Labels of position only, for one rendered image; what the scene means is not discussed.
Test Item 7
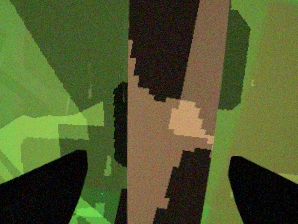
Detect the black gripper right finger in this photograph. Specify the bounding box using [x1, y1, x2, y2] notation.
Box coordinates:
[229, 156, 298, 224]

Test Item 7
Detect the dark brown wooden post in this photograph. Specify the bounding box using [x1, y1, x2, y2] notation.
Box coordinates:
[113, 189, 128, 224]

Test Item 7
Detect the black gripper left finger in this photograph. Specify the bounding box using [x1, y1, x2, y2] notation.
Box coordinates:
[0, 151, 88, 224]

